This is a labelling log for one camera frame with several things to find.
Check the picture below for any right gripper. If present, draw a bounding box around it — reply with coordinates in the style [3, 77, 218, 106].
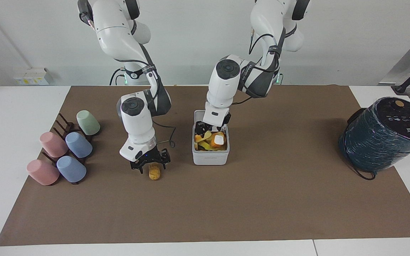
[130, 149, 172, 175]

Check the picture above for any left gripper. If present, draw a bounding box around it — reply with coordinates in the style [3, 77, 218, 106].
[195, 113, 232, 136]

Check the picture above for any yellow brown corn cob piece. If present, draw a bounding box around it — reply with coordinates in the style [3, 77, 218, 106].
[148, 162, 162, 181]

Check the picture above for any orange and white trash piece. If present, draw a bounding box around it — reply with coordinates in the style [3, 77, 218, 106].
[209, 132, 227, 150]

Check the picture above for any white square bin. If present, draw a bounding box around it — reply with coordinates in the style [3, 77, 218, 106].
[191, 110, 231, 166]

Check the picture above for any yellow peel scrap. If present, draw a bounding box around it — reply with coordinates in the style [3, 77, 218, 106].
[194, 130, 213, 151]

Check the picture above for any blue cup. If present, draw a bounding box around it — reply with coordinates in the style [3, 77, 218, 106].
[65, 132, 94, 159]
[56, 155, 87, 183]

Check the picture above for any green cup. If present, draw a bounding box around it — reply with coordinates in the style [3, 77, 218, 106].
[76, 110, 101, 136]

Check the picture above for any dark brown cup rack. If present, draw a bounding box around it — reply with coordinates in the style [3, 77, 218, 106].
[41, 113, 103, 185]

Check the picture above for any pink cup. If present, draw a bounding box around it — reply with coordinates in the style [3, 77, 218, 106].
[26, 159, 61, 186]
[39, 132, 69, 158]

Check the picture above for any white wall socket box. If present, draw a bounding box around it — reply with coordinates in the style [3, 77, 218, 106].
[14, 67, 51, 86]

